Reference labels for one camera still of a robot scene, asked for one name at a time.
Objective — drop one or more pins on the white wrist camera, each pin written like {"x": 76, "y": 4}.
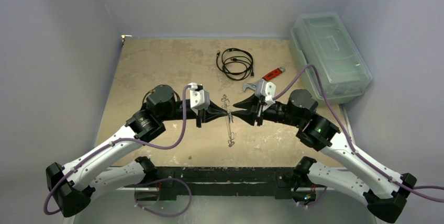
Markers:
{"x": 199, "y": 97}
{"x": 265, "y": 89}

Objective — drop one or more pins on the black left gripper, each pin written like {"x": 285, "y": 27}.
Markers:
{"x": 213, "y": 111}

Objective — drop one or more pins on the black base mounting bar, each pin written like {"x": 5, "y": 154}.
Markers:
{"x": 277, "y": 182}

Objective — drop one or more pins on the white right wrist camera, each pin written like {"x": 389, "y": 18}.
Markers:
{"x": 265, "y": 89}

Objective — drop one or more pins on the red handled adjustable wrench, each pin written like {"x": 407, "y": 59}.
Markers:
{"x": 255, "y": 85}

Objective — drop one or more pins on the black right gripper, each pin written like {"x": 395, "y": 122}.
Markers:
{"x": 258, "y": 114}

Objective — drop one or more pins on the clear green plastic toolbox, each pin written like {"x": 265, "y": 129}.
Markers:
{"x": 322, "y": 40}

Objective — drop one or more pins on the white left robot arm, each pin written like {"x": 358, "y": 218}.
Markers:
{"x": 75, "y": 184}

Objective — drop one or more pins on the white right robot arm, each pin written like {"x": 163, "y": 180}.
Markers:
{"x": 382, "y": 190}

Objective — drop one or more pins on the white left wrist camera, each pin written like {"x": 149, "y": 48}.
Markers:
{"x": 199, "y": 97}

